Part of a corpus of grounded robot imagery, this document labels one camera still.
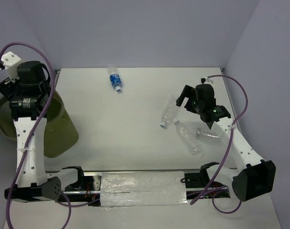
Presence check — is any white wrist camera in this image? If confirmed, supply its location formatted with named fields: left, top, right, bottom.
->
left=0, top=52, right=22, bottom=83
left=200, top=76, right=214, bottom=84

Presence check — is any silver taped panel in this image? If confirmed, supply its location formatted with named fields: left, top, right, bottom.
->
left=100, top=171, right=187, bottom=208

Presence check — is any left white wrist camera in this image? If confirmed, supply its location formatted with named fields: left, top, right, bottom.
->
left=0, top=52, right=22, bottom=83

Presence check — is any clear bottle without cap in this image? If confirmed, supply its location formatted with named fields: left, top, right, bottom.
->
left=196, top=128, right=221, bottom=146

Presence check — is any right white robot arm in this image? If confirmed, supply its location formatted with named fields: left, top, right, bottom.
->
left=176, top=84, right=276, bottom=202

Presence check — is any olive green mesh bin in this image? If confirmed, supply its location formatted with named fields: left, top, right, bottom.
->
left=0, top=92, right=79, bottom=158

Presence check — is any black mounting rail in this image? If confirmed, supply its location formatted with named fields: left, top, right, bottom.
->
left=54, top=168, right=231, bottom=207

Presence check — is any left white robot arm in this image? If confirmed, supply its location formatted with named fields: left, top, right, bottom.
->
left=0, top=61, right=86, bottom=202

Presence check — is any clear bottle white cap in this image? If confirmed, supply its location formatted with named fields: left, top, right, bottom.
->
left=173, top=118, right=205, bottom=157

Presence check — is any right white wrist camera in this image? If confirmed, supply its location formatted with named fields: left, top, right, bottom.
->
left=200, top=76, right=214, bottom=84

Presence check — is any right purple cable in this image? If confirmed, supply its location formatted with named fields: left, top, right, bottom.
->
left=189, top=74, right=250, bottom=214

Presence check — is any blue label plastic bottle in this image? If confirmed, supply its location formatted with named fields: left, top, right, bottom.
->
left=107, top=65, right=122, bottom=93

